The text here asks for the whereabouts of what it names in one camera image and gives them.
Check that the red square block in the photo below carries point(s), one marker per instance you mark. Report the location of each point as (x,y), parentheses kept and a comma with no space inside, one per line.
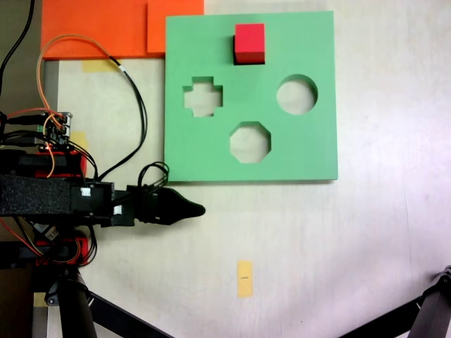
(249,40)

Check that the orange flat block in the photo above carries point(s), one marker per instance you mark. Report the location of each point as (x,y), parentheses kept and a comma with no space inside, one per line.
(98,28)

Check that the green shape sorter board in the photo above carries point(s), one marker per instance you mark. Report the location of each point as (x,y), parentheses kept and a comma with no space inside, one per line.
(246,162)

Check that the tan masking tape piece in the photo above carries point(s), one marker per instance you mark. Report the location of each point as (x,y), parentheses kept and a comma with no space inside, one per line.
(100,65)
(39,299)
(80,141)

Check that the tan tape with black mark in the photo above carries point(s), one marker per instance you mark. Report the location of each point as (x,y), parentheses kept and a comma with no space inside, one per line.
(245,281)

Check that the thin black tripod strut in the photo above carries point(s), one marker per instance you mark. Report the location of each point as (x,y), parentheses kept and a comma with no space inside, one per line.
(130,315)
(380,320)

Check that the small circuit board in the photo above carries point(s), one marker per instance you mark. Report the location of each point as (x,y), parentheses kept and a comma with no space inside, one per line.
(56,130)

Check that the thick black tripod leg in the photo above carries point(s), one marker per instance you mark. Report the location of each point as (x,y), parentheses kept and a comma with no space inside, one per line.
(75,310)

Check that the black notched tripod leg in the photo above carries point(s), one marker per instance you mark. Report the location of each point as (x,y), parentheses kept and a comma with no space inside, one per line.
(437,313)

